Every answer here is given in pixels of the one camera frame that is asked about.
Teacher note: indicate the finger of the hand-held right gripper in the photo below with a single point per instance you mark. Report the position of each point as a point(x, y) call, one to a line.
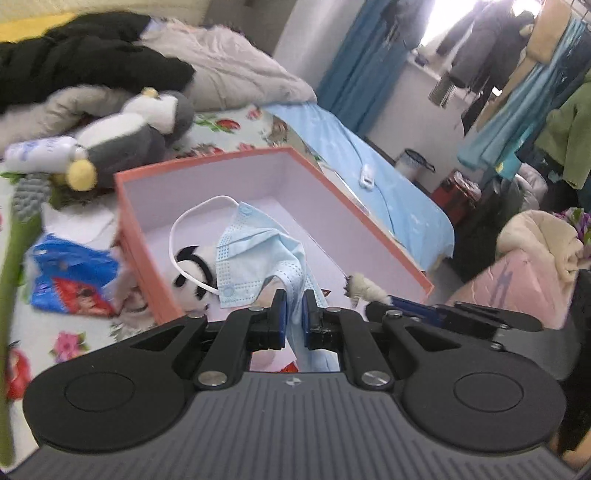
point(415, 308)
point(498, 317)

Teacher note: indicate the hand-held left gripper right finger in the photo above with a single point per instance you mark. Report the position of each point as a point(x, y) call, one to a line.
point(308, 321)

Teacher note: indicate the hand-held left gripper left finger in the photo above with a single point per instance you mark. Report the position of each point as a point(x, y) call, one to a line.
point(278, 323)

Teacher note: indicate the white fluffy plush piece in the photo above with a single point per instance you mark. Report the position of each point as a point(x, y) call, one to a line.
point(362, 287)

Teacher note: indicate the blue face mask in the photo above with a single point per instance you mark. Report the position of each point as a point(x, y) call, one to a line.
point(258, 258)

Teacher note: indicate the orange cardboard box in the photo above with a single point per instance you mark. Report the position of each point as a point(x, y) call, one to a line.
point(295, 207)

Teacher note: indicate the pink bag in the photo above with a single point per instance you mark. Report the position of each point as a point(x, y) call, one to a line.
point(508, 286)

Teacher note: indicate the cream fluffy blanket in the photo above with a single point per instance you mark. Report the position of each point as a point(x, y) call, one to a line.
point(540, 240)

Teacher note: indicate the small panda plush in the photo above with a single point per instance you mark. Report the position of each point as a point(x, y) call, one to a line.
point(191, 277)

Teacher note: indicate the red bag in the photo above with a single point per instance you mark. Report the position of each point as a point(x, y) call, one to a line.
point(455, 198)

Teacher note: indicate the white bucket with black lid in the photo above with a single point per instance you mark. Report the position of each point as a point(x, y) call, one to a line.
point(413, 166)

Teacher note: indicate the green hanging garment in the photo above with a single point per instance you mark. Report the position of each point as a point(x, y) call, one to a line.
point(568, 143)

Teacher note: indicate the teal hanging dress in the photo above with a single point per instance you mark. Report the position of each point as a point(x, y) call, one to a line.
point(517, 120)

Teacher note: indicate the blue snack packet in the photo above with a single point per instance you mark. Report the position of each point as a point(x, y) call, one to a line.
point(74, 277)

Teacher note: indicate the striped hanging garment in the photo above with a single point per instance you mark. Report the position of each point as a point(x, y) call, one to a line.
point(441, 90)

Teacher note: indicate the grey penguin plush toy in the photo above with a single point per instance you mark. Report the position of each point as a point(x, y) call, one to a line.
point(129, 138)

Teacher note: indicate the blue curtain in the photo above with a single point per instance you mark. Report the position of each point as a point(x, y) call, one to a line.
point(360, 60)

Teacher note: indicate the beige quilt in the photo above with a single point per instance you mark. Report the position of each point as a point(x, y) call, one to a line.
point(231, 64)

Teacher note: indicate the green stick with grey head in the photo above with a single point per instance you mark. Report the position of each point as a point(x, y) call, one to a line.
point(14, 258)

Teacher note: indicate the dark hanging coats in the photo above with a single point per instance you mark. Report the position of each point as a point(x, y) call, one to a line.
point(485, 41)

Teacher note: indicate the tan hanging garment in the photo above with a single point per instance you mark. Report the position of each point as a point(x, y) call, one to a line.
point(549, 32)

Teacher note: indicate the white spray bottle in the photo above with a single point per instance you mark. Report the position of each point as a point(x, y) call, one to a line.
point(41, 152)

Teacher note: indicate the grey pillow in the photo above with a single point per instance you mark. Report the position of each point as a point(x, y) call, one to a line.
point(60, 108)

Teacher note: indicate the black jacket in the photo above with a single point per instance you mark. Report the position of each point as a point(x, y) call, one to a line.
point(92, 60)

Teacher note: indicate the yellow pillow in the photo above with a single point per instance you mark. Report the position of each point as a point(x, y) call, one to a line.
point(27, 27)

